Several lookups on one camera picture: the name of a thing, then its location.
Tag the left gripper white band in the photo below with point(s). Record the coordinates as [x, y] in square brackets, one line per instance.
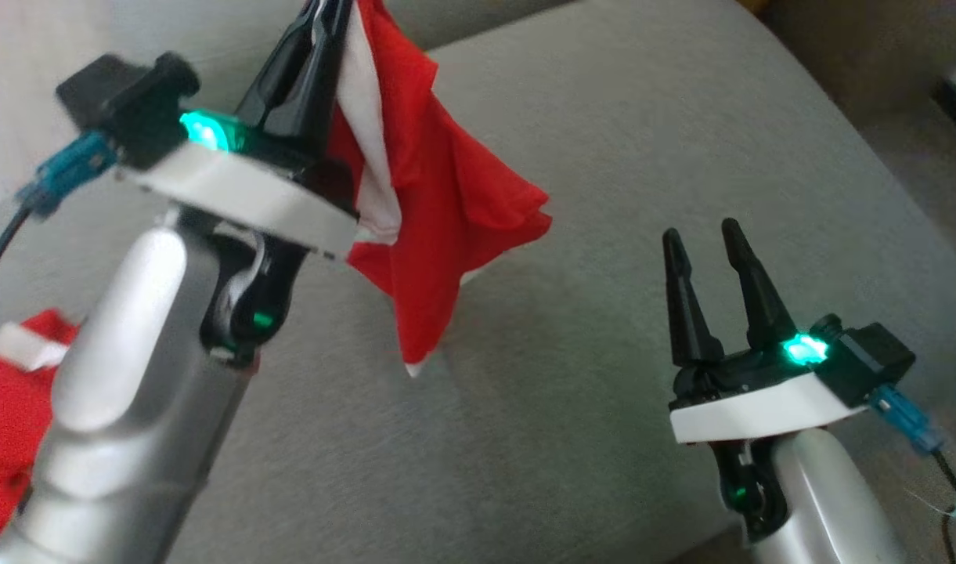
[250, 196]

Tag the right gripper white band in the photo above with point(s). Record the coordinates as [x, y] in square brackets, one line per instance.
[752, 403]

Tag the red shorts white waistband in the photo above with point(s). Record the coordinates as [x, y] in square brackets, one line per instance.
[446, 188]

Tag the red basketball jersey white sleeves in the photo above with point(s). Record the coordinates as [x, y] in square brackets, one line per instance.
[8, 407]

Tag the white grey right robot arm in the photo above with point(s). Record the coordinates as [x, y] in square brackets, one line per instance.
[822, 509]

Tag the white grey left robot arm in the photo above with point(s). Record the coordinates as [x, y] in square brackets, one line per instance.
[125, 368]

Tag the large grey sofa seat cushion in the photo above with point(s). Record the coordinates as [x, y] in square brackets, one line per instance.
[603, 235]

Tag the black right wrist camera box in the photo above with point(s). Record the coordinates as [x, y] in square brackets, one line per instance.
[865, 356]

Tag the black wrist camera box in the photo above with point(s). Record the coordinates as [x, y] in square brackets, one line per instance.
[865, 356]
[129, 102]

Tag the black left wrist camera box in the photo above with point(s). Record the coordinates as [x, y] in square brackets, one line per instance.
[129, 102]

